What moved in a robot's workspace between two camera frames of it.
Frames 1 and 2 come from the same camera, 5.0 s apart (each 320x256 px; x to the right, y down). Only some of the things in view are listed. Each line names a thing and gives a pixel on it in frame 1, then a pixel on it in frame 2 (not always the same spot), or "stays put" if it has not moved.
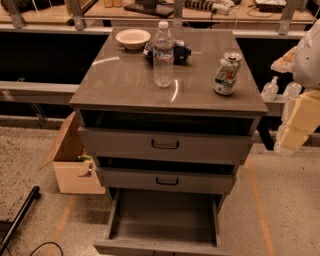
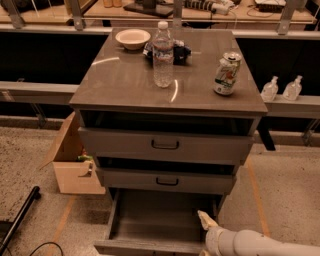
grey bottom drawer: x=164 y=222 stays put
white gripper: x=308 y=61 → x=212 y=240
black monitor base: x=152 y=7 stays put
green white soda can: x=227 y=73 stays put
